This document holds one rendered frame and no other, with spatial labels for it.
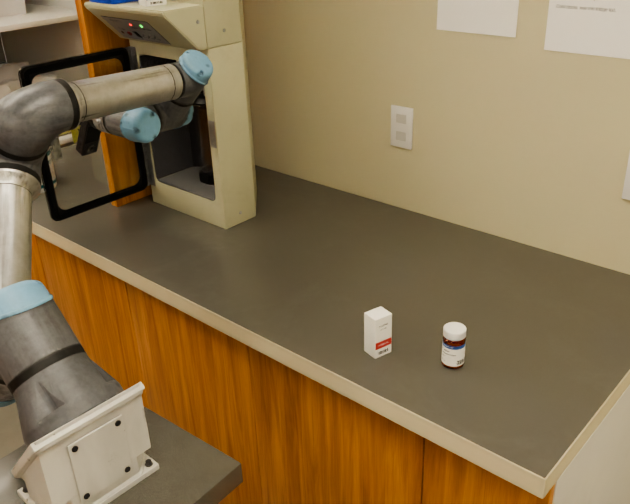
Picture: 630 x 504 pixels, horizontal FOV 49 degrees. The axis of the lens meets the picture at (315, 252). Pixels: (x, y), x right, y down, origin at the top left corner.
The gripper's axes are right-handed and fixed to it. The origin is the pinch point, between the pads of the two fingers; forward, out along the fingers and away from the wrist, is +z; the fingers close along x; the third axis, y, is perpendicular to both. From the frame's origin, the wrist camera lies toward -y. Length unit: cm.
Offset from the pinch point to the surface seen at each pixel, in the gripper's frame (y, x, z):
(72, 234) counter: -34.0, 1.2, 0.6
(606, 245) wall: -27, -61, -119
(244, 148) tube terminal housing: -13.0, -32.7, -32.1
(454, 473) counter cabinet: -42, 9, -118
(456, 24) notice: 18, -64, -75
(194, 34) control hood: 17.8, -20.4, -30.3
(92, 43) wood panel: 11.8, -18.8, 6.7
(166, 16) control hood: 22.7, -13.2, -29.7
